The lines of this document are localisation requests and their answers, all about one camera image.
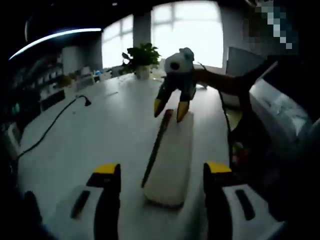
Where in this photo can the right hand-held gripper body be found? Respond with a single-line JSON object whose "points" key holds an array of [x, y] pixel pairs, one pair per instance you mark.
{"points": [[180, 72]]}

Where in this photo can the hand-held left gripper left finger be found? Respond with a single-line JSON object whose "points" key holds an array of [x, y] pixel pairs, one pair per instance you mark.
{"points": [[105, 200]]}

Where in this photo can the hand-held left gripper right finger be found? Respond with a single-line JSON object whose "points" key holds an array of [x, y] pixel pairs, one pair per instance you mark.
{"points": [[217, 200]]}

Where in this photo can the brown wooden chopstick utensil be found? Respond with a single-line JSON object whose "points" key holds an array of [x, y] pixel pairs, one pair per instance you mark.
{"points": [[166, 125], [163, 125]]}

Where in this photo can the beige chopstick tray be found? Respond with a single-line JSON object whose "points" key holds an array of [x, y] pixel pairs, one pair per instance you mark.
{"points": [[172, 162]]}

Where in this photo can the green plant in white pot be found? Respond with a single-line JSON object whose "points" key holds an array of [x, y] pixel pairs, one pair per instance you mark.
{"points": [[143, 57]]}

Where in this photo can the white worn device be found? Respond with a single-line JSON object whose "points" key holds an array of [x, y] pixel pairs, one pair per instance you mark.
{"points": [[277, 107]]}

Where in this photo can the shelf with white bins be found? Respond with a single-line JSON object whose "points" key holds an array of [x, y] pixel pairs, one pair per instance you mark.
{"points": [[47, 77]]}

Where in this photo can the long curved ceiling light strip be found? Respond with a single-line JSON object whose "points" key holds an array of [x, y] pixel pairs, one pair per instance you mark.
{"points": [[55, 36]]}

